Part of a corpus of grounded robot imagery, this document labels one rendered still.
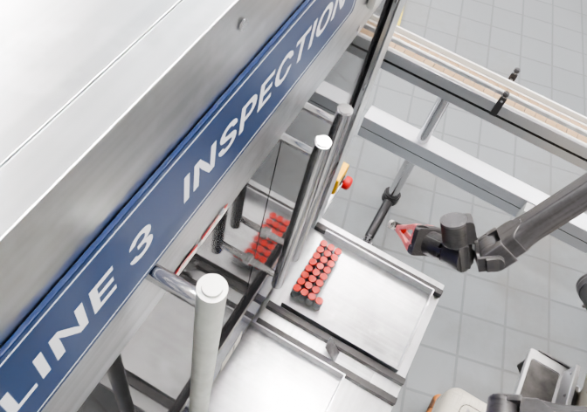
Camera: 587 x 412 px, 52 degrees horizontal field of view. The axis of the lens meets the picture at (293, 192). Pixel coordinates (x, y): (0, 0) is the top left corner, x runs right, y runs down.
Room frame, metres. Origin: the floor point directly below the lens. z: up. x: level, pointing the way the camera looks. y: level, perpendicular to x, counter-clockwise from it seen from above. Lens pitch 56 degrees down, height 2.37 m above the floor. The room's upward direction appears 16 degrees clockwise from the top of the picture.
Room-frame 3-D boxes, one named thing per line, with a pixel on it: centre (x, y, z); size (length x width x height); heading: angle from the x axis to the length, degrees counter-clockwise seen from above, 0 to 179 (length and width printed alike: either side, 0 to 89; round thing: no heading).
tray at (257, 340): (0.42, -0.05, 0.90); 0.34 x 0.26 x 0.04; 75
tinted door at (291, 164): (0.70, -0.02, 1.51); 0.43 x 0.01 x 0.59; 165
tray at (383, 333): (0.72, -0.25, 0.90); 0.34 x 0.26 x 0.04; 75
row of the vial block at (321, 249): (0.76, -0.10, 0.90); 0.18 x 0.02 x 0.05; 165
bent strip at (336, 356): (0.55, -0.25, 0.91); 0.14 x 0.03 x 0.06; 74
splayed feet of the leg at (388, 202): (1.66, -0.44, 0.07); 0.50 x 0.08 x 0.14; 165
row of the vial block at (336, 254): (0.75, -0.14, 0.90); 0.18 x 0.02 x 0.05; 165
